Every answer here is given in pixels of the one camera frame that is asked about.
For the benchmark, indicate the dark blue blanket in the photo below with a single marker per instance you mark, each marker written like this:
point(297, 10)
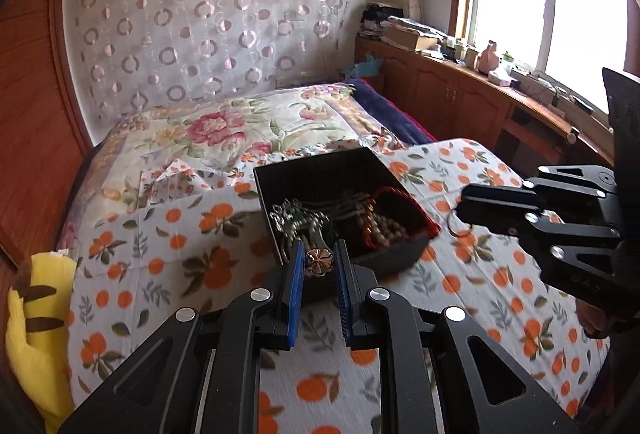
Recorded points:
point(395, 120)

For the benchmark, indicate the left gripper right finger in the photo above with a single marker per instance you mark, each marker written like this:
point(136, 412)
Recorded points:
point(440, 372)

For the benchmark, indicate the stack of books and papers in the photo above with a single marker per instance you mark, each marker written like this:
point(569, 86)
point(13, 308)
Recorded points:
point(386, 23)

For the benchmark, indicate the wooden sideboard cabinet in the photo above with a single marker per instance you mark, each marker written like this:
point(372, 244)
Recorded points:
point(452, 101)

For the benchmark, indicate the floral quilt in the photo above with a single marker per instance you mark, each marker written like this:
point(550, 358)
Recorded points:
point(218, 138)

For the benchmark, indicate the circle pattern sheer curtain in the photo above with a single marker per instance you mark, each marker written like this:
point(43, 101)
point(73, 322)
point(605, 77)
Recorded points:
point(129, 56)

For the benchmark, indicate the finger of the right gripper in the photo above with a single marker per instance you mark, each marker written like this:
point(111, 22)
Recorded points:
point(496, 207)
point(575, 189)

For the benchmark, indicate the teal cloth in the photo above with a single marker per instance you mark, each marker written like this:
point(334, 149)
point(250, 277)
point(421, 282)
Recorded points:
point(363, 69)

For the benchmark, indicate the yellow plush toy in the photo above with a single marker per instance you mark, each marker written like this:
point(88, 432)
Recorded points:
point(37, 334)

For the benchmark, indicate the pink figurine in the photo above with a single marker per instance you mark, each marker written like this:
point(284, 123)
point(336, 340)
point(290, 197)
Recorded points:
point(488, 60)

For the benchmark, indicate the orange print white blanket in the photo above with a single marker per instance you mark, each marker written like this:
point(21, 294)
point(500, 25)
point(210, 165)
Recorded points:
point(198, 239)

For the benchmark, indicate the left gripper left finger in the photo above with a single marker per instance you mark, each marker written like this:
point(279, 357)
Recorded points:
point(199, 373)

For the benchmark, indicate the person's right hand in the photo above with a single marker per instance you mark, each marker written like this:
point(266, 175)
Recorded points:
point(595, 322)

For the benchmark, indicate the black jewelry box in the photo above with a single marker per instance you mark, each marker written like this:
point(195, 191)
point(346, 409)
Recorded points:
point(348, 195)

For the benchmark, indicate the small gold flower brooch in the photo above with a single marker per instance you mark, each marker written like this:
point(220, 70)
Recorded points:
point(318, 262)

